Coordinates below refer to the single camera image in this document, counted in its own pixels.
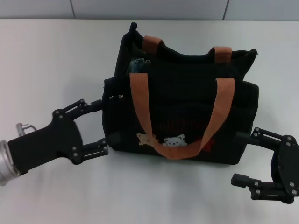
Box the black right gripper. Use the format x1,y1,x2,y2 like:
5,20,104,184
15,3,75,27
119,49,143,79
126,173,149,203
230,127,299,204

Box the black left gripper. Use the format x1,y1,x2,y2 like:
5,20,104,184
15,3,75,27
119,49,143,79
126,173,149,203
7,99,110,175

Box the silver angled plug with cable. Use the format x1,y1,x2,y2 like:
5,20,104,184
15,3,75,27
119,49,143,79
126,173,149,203
15,123,38,135

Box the blue packet inside bag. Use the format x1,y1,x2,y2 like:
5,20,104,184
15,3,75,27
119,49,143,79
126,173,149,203
129,58,152,73

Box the black food bag orange handles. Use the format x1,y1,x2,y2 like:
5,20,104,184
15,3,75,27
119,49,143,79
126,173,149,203
102,22,260,167

